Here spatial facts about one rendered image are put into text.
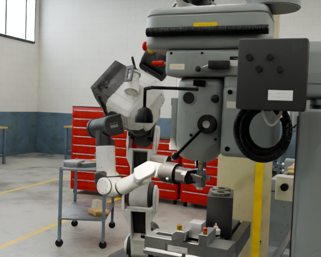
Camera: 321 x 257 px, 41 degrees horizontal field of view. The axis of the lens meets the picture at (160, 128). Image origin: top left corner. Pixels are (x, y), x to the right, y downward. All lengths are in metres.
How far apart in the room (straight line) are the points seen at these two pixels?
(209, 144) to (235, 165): 1.86
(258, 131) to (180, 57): 0.40
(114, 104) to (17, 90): 10.57
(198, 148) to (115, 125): 0.53
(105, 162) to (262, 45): 1.00
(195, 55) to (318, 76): 0.43
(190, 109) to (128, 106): 0.49
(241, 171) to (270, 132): 1.93
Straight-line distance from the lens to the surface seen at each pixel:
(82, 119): 7.21
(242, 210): 3.53
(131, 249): 2.61
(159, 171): 1.82
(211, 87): 1.63
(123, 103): 2.07
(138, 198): 2.42
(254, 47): 1.33
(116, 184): 1.98
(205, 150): 1.65
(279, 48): 1.32
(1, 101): 12.13
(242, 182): 3.49
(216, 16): 1.62
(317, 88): 1.56
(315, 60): 1.57
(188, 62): 1.63
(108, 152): 2.02
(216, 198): 2.05
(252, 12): 1.60
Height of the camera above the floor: 1.52
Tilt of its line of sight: 3 degrees down
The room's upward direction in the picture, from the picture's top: 2 degrees clockwise
